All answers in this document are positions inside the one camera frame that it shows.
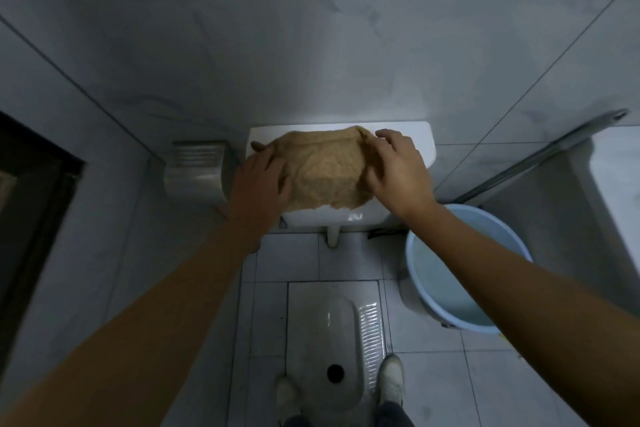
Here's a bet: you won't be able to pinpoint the person's right hand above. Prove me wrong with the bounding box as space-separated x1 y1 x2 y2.
361 129 439 221

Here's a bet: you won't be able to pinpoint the person's left hand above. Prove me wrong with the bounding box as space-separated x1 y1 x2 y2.
227 141 293 242

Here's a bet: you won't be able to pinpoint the tan cleaning cloth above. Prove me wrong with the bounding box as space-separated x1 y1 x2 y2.
263 125 385 213

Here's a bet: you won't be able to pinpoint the person's right forearm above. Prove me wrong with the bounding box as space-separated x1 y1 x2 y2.
406 202 640 427

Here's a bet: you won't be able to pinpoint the person's left forearm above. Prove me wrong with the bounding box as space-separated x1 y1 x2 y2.
0 222 261 427

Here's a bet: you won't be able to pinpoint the white toilet cistern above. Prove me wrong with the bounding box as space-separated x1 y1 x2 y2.
244 121 437 233

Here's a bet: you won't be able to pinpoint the steel toilet paper holder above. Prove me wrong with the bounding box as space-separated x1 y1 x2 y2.
163 140 232 206

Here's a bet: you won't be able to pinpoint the light blue plastic bucket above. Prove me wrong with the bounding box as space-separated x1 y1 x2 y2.
400 204 534 334

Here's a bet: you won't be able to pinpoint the white squat toilet pan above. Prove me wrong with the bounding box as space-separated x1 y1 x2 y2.
286 281 392 410

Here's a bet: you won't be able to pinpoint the person's right white shoe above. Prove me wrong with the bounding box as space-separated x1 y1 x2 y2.
376 355 406 408

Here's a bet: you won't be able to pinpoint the person's white shoe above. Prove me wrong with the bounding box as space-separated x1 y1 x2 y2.
275 376 303 423
376 355 406 408

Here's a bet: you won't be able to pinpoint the person's left white shoe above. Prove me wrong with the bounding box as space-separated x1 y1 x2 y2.
275 376 303 423

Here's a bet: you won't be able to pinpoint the white ledge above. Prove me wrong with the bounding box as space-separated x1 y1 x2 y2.
570 125 640 277

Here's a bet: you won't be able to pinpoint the person's dark trouser legs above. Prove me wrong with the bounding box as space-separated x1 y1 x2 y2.
283 401 417 427

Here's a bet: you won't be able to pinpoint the grey mop handle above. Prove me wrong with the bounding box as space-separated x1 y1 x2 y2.
450 109 630 205

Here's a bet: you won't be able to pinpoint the dark door frame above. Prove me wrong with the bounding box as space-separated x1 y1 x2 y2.
0 110 85 376

